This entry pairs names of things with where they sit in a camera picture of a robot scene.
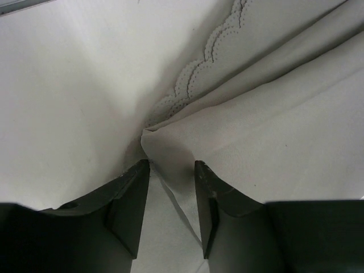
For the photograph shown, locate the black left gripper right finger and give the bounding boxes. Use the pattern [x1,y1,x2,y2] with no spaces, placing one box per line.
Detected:
[195,160,363,272]

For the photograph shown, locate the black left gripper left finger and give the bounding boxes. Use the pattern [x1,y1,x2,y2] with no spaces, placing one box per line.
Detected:
[1,160,150,272]

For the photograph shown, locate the grey cloth placemat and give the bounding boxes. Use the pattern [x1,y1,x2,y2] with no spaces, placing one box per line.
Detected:
[1,1,363,272]

